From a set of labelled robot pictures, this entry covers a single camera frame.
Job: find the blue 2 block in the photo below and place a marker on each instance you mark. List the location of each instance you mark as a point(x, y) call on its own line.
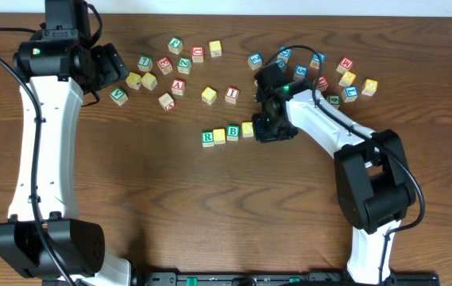
point(255, 61)

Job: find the yellow block beside left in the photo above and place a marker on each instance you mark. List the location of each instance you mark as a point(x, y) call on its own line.
point(149, 81)

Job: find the yellow K block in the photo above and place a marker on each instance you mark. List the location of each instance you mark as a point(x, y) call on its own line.
point(347, 79)

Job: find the red U block top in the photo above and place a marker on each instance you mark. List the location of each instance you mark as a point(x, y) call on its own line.
point(197, 54)

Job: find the blue D block right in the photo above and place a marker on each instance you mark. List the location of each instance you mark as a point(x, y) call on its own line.
point(317, 59)

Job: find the red u block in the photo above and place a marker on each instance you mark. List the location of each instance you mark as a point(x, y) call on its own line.
point(197, 54)
point(322, 83)

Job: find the blue P block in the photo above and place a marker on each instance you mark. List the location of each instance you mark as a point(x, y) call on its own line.
point(281, 64)

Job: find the green B block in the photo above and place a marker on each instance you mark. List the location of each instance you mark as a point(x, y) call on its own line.
point(232, 133)

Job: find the red A block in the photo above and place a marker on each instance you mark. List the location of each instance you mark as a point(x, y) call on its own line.
point(178, 87)

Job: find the yellow block centre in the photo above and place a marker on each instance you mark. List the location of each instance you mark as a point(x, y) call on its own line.
point(209, 95)

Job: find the blue L block right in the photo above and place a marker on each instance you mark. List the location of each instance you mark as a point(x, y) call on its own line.
point(349, 94)

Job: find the blue d block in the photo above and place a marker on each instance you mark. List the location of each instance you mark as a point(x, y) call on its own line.
point(317, 59)
point(284, 54)

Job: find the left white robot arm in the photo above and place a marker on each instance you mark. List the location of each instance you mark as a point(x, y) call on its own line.
point(43, 236)

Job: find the green 7 block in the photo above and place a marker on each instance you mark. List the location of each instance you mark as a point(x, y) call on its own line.
point(145, 64)

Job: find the red M block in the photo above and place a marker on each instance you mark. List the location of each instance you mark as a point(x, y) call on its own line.
point(344, 65)

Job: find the red E block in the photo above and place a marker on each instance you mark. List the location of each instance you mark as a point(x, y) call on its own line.
point(165, 65)

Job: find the yellow block far left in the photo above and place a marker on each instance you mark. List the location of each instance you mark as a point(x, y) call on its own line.
point(133, 80)

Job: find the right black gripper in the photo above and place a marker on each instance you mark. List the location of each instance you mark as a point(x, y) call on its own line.
point(262, 135)

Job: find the green N block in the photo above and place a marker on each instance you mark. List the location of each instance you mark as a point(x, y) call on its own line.
point(184, 65)

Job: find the yellow O block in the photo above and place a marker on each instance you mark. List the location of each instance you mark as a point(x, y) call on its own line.
point(247, 129)
point(219, 136)

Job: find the yellow G block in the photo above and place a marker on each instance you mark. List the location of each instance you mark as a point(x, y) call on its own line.
point(369, 87)

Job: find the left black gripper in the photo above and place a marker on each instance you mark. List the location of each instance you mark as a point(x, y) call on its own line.
point(111, 63)

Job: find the tilted red wooden block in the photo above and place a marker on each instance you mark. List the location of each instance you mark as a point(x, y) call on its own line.
point(167, 101)

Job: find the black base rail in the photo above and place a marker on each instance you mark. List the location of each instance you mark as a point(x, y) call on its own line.
point(312, 278)

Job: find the green 4 block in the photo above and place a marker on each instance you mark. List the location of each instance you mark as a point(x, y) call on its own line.
point(334, 100)

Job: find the yellow block top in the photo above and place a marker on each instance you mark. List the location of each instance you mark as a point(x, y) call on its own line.
point(215, 48)

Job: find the green J block top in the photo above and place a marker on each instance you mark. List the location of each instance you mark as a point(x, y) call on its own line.
point(175, 45)

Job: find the blue D block upper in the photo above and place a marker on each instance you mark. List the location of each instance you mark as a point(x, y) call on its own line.
point(284, 54)

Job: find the green R block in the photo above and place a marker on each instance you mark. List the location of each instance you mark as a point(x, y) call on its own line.
point(207, 138)

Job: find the green V block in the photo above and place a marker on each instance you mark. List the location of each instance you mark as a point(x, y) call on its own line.
point(118, 96)

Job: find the red U block right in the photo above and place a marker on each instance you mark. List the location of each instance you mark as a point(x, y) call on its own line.
point(322, 83)

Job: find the blue 5 block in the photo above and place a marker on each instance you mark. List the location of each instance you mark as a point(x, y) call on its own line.
point(300, 72)

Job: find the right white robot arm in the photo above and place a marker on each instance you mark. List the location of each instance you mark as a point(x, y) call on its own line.
point(373, 182)

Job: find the red I block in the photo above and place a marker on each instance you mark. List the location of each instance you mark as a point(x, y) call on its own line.
point(231, 95)

